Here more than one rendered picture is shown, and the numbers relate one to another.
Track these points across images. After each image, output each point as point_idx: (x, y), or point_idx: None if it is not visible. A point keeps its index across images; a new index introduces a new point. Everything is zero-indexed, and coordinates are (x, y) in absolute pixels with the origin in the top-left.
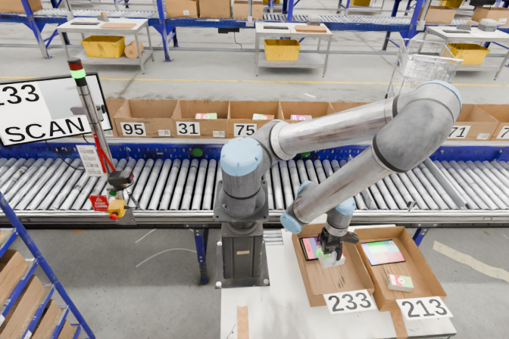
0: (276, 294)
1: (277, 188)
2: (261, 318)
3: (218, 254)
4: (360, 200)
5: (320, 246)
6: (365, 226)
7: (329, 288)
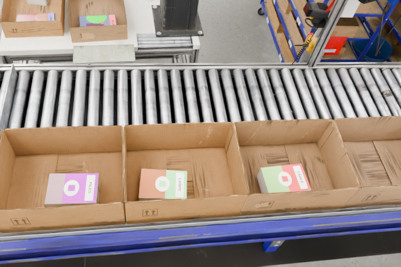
0: (146, 2)
1: (137, 96)
2: None
3: (199, 24)
4: (22, 80)
5: None
6: (37, 49)
7: (101, 1)
